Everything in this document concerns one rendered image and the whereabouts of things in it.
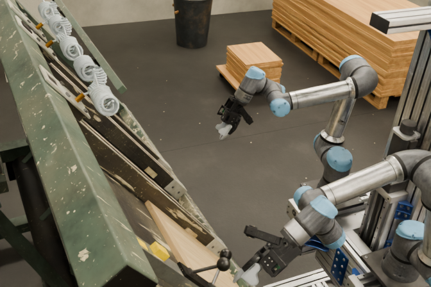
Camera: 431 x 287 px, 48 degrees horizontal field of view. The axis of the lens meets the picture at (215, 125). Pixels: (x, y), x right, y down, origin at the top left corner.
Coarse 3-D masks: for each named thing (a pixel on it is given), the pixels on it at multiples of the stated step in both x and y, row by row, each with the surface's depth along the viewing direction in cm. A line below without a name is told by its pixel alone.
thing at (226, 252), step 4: (220, 252) 148; (224, 252) 147; (228, 252) 147; (220, 256) 147; (224, 256) 146; (228, 256) 147; (216, 272) 146; (216, 276) 145; (212, 280) 145; (208, 284) 144; (212, 284) 143
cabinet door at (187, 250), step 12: (156, 216) 172; (168, 228) 171; (180, 228) 190; (168, 240) 163; (180, 240) 175; (192, 240) 193; (180, 252) 159; (192, 252) 177; (204, 252) 196; (192, 264) 163; (204, 264) 179; (204, 276) 165; (228, 276) 202
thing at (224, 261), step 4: (220, 260) 132; (224, 260) 131; (228, 260) 132; (216, 264) 133; (220, 264) 131; (224, 264) 131; (228, 264) 131; (188, 268) 136; (200, 268) 135; (204, 268) 134; (208, 268) 134; (212, 268) 133; (220, 268) 131; (224, 268) 131; (228, 268) 132; (192, 272) 135; (196, 272) 135
